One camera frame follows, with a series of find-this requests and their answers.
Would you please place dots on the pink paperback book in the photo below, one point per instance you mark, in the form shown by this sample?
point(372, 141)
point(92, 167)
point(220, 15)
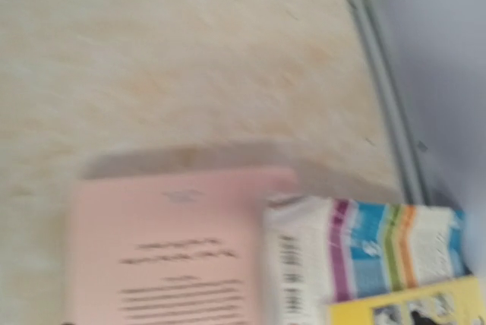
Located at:
point(182, 248)

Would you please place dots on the colourful comic booklet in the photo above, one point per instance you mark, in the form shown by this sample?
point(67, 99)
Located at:
point(338, 261)

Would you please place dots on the right aluminium frame post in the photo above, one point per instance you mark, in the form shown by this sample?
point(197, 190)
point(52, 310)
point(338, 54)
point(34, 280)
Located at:
point(402, 145)

